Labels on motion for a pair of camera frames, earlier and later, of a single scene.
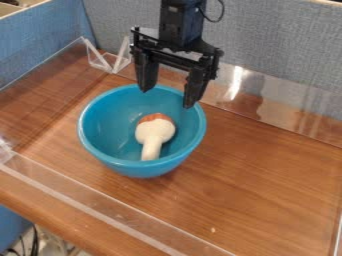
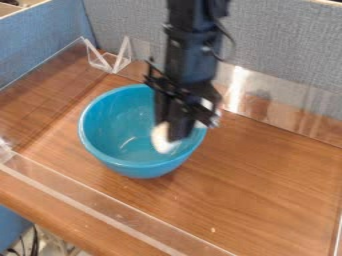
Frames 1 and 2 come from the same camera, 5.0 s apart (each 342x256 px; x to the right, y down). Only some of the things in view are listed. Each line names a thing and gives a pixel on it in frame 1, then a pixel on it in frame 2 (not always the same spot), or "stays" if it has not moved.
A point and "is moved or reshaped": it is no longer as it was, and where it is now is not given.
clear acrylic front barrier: x=52 y=216 stays
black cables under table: x=22 y=247 stays
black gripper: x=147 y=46 to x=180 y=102
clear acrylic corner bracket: x=108 y=61 stays
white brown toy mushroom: x=153 y=129 is moved or reshaped
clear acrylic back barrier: x=291 y=105 stays
